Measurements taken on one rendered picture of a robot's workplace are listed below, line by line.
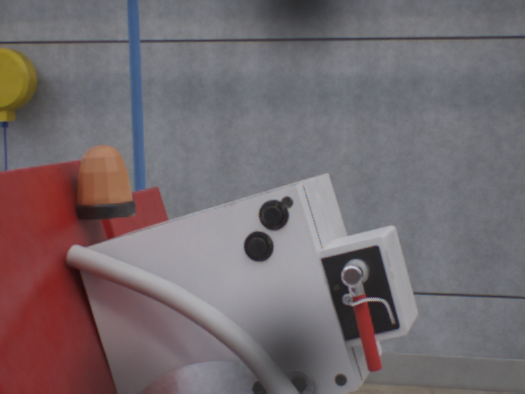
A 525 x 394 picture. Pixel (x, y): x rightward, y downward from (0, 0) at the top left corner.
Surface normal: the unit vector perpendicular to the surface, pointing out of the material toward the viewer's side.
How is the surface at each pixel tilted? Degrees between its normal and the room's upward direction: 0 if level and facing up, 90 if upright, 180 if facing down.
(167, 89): 90
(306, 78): 90
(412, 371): 90
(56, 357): 70
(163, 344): 90
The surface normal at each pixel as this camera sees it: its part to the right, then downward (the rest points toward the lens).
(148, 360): -0.24, 0.09
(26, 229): 0.91, -0.32
